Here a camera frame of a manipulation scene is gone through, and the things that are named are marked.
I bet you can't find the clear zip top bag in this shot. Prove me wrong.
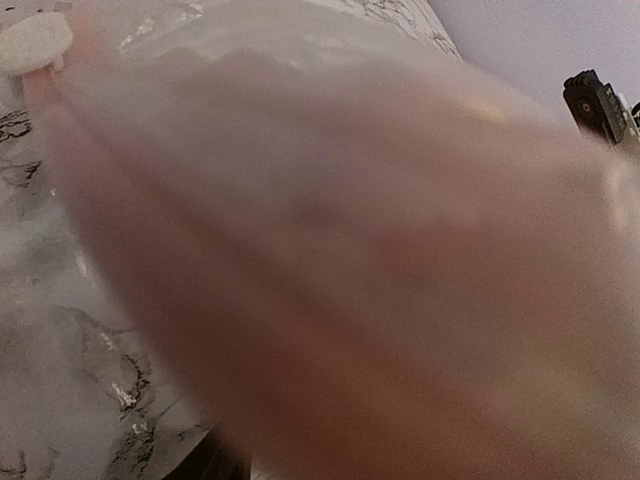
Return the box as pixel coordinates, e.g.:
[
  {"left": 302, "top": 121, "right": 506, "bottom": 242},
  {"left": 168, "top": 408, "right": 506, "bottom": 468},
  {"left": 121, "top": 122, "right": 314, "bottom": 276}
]
[{"left": 1, "top": 1, "right": 639, "bottom": 479}]

